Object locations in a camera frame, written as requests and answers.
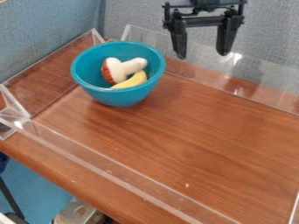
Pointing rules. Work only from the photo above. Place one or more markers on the blue plastic bowl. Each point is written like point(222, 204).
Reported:
point(85, 71)

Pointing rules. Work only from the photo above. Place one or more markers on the yellow toy banana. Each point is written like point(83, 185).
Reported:
point(137, 79)

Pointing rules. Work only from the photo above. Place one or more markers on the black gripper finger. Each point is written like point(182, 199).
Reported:
point(179, 34)
point(227, 32)

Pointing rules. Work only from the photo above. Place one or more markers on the grey metal base below table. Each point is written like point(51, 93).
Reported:
point(79, 213)

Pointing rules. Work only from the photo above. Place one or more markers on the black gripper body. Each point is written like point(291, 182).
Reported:
point(204, 12)

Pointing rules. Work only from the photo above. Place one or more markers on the white and brown toy mushroom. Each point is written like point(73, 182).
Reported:
point(116, 70)

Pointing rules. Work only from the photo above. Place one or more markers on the clear acrylic barrier wall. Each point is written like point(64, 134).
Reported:
point(204, 153)

